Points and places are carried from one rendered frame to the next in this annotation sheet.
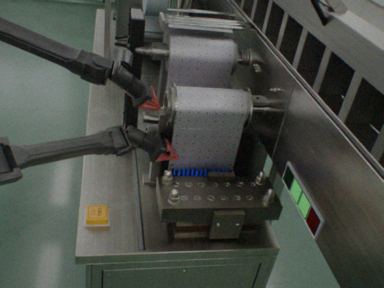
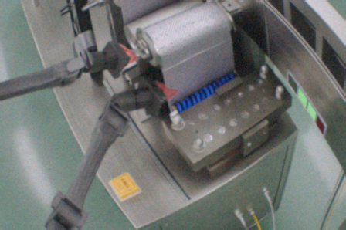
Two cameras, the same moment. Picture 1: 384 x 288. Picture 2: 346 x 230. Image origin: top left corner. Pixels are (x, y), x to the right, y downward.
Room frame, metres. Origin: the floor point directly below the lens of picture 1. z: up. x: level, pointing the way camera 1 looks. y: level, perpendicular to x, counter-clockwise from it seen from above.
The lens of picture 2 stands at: (0.11, 0.19, 2.60)
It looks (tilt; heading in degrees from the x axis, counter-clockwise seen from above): 58 degrees down; 353
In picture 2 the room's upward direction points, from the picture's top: 11 degrees counter-clockwise
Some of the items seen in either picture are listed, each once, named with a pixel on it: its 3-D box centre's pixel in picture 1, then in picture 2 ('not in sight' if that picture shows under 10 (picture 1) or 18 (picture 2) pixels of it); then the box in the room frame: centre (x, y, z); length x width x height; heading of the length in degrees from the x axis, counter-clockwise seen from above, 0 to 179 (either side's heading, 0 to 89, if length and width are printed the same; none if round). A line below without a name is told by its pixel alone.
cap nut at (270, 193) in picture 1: (270, 194); (279, 90); (1.06, -0.27, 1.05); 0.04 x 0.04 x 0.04
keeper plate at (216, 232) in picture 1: (226, 225); (255, 138); (0.98, -0.15, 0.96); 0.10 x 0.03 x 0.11; 105
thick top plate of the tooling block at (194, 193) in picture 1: (218, 198); (236, 113); (1.06, -0.11, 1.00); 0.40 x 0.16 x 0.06; 105
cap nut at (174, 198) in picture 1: (174, 195); (198, 143); (0.98, 0.04, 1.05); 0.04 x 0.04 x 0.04
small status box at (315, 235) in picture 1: (300, 198); (307, 104); (0.90, -0.32, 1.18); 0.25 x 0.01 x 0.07; 15
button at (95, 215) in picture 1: (97, 214); (123, 185); (0.98, 0.28, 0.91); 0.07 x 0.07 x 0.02; 15
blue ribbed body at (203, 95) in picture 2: (202, 174); (208, 91); (1.14, -0.04, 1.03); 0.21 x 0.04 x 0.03; 105
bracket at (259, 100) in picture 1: (259, 100); (230, 5); (1.27, -0.19, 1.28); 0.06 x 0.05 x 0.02; 105
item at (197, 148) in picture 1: (204, 151); (201, 71); (1.16, -0.04, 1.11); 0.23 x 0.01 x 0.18; 105
